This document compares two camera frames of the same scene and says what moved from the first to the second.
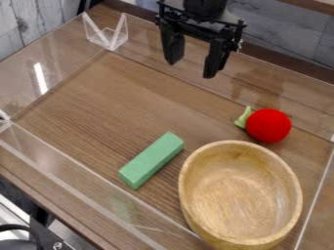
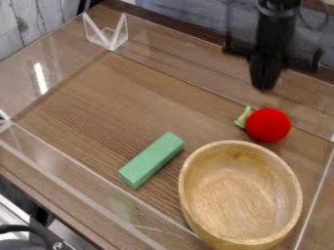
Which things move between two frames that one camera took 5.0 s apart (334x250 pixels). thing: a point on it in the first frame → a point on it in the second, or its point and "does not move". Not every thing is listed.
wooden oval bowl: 241,193 does not move
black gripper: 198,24 → 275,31
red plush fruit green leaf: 267,125 does not move
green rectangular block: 143,166 does not move
